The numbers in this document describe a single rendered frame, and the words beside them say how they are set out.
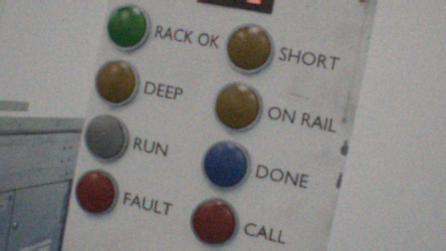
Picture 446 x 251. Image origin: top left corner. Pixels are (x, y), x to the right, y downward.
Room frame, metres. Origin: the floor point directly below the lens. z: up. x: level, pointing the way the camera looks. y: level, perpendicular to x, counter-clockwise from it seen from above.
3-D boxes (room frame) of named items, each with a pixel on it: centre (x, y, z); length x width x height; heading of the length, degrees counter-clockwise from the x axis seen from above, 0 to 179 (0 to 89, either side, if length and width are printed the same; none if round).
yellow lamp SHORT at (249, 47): (0.37, 0.00, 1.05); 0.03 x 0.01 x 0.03; 78
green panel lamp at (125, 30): (0.39, 0.07, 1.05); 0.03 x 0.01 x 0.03; 78
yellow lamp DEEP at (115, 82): (0.39, 0.07, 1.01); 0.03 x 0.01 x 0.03; 78
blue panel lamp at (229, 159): (0.37, 0.00, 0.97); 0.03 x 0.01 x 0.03; 78
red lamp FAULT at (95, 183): (0.39, 0.07, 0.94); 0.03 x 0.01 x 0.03; 78
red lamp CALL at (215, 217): (0.37, 0.00, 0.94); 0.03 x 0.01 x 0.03; 78
